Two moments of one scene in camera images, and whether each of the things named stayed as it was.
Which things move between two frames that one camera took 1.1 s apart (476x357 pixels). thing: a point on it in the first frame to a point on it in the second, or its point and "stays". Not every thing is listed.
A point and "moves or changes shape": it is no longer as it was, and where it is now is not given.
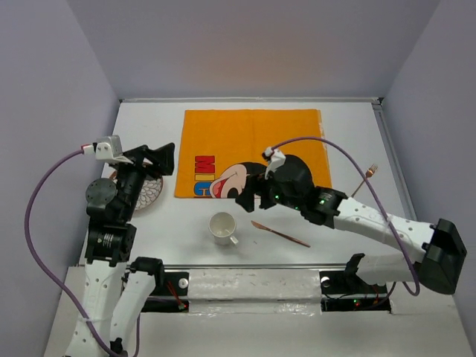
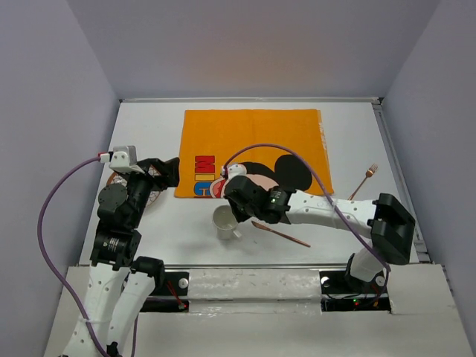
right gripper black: [247, 195] to [239, 214]
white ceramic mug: [222, 227] moves or changes shape
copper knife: [264, 226] stays
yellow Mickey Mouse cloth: [222, 151] stays
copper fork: [370, 172] stays
